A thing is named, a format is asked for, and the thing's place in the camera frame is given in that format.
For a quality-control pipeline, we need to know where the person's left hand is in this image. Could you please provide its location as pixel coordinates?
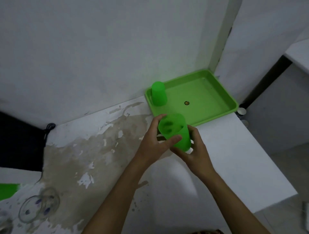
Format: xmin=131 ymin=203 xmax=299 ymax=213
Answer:
xmin=135 ymin=114 xmax=183 ymax=167

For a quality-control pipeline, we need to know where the person's right hand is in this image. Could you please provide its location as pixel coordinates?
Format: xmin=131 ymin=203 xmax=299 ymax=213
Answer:
xmin=170 ymin=125 xmax=218 ymax=180

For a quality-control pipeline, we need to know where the green plastic cup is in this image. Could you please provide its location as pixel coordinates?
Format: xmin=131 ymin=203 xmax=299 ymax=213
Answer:
xmin=158 ymin=113 xmax=191 ymax=152
xmin=151 ymin=81 xmax=168 ymax=107

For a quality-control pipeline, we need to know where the person's left forearm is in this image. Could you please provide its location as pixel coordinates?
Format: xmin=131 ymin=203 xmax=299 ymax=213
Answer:
xmin=82 ymin=157 xmax=151 ymax=234

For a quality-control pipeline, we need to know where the person's right forearm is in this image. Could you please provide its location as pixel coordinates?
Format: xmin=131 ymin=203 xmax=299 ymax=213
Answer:
xmin=199 ymin=169 xmax=272 ymax=234

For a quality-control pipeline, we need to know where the green plastic tray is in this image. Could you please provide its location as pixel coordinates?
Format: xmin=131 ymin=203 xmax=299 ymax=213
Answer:
xmin=145 ymin=69 xmax=239 ymax=127

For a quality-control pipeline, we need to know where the white side table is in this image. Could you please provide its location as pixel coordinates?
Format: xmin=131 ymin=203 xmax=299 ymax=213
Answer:
xmin=283 ymin=39 xmax=309 ymax=74

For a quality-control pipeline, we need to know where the clear glass with blue print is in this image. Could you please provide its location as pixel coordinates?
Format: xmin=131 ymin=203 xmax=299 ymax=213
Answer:
xmin=18 ymin=187 xmax=60 ymax=224

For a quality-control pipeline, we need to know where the green plastic object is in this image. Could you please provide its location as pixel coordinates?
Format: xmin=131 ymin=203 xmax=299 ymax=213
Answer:
xmin=0 ymin=183 xmax=20 ymax=202

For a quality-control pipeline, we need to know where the black cable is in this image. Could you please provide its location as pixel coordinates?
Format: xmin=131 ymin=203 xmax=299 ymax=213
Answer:
xmin=43 ymin=123 xmax=56 ymax=146

